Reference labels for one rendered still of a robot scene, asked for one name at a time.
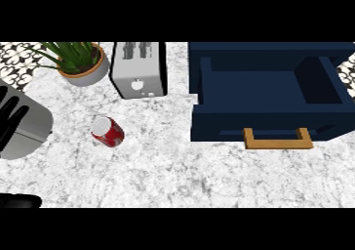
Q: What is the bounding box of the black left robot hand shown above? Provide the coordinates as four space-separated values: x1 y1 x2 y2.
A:
0 86 44 209

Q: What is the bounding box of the red soda can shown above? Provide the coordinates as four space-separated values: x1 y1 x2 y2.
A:
89 116 126 148

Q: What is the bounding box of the navy blue drawer front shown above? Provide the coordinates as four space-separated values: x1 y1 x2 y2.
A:
190 103 355 143

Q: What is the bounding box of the grey rounded appliance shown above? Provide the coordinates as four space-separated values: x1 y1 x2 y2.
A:
0 74 55 161

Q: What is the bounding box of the green plant in grey pot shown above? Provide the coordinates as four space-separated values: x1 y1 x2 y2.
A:
27 42 113 88

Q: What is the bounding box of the silver toaster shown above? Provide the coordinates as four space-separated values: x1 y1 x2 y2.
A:
109 42 169 100

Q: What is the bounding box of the navy blue cabinet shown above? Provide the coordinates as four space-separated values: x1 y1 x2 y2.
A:
188 42 355 105

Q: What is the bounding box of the wooden drawer handle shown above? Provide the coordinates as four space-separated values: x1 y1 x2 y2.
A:
243 127 317 150

